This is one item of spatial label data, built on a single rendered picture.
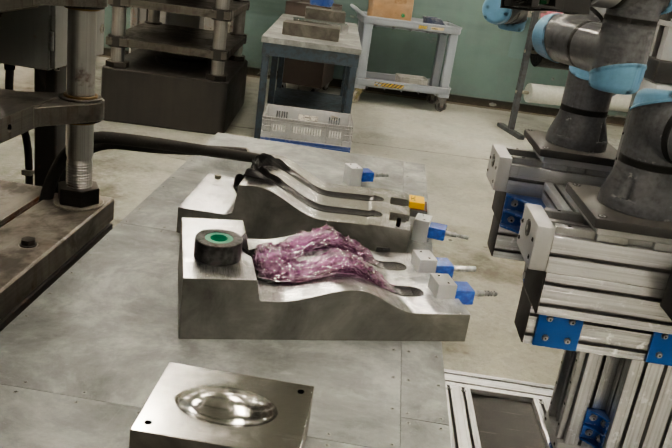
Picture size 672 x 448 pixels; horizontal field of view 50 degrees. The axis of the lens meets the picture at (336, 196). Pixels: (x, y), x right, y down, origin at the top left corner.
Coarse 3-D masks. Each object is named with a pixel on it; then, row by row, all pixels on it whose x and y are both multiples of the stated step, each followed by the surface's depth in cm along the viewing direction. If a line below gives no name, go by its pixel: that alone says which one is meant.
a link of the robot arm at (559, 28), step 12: (600, 12) 115; (540, 24) 120; (552, 24) 118; (564, 24) 116; (576, 24) 114; (540, 36) 120; (552, 36) 117; (564, 36) 114; (540, 48) 120; (552, 48) 117; (564, 48) 114; (552, 60) 120; (564, 60) 116
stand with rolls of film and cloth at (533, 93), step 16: (528, 32) 666; (528, 48) 667; (544, 64) 668; (560, 64) 670; (528, 96) 684; (544, 96) 680; (560, 96) 683; (624, 96) 700; (512, 112) 688; (512, 128) 692
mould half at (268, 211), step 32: (288, 160) 177; (192, 192) 166; (224, 192) 169; (256, 192) 154; (352, 192) 174; (384, 192) 175; (256, 224) 156; (288, 224) 155; (320, 224) 155; (352, 224) 154; (384, 224) 154
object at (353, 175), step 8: (344, 168) 209; (352, 168) 204; (360, 168) 205; (368, 168) 211; (344, 176) 209; (352, 176) 205; (360, 176) 206; (368, 176) 207; (376, 176) 210; (384, 176) 211; (352, 184) 206; (360, 184) 207
